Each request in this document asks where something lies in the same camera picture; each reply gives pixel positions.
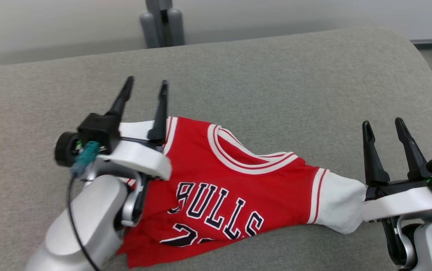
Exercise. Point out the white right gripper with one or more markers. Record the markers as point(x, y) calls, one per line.
point(404, 203)

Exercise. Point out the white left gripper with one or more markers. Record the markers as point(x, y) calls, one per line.
point(140, 158)

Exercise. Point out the red Bulls jersey white sleeves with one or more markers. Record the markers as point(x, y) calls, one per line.
point(208, 162)

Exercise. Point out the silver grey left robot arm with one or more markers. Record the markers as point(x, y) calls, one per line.
point(84, 222)

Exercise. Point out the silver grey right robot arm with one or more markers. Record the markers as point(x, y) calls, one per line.
point(430, 241)

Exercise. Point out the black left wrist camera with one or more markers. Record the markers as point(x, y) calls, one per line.
point(95, 130)

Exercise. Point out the grey metal post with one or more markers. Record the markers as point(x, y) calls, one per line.
point(161, 22)

